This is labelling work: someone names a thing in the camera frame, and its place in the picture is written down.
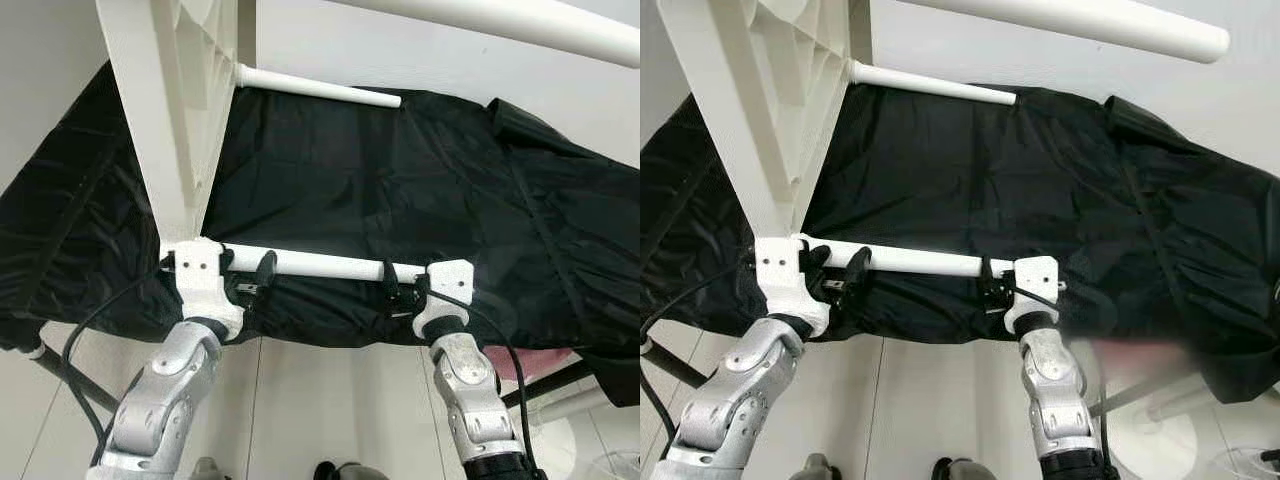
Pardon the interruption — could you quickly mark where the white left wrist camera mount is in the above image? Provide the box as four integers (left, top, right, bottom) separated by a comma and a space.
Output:
172, 240, 246, 341
755, 237, 831, 338

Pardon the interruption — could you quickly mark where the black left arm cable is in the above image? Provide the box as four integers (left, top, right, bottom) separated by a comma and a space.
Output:
60, 255, 181, 466
640, 255, 761, 441

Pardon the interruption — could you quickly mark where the grey stand pole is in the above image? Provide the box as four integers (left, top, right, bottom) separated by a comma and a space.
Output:
1145, 388, 1251, 426

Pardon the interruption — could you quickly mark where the black cloth cover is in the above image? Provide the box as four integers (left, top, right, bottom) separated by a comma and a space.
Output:
640, 85, 1280, 406
0, 60, 640, 406

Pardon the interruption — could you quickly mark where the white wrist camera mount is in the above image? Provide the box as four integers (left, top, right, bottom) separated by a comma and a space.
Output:
172, 240, 246, 341
412, 258, 476, 341
755, 237, 831, 338
1003, 255, 1063, 336

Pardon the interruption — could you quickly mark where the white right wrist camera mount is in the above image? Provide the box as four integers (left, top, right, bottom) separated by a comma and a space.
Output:
1003, 255, 1063, 336
412, 258, 476, 341

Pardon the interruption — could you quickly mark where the dark robot right foot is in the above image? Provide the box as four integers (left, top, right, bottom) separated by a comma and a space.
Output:
313, 460, 391, 480
930, 458, 1006, 480

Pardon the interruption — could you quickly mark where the white round stand base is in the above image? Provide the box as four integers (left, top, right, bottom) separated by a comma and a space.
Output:
525, 415, 640, 480
1105, 385, 1271, 480

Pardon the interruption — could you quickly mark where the white plastic table top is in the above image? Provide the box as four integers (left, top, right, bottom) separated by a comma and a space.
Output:
655, 0, 873, 246
95, 0, 259, 251

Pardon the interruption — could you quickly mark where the pink white-rimmed cloth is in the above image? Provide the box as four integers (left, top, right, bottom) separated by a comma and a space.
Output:
485, 345, 586, 381

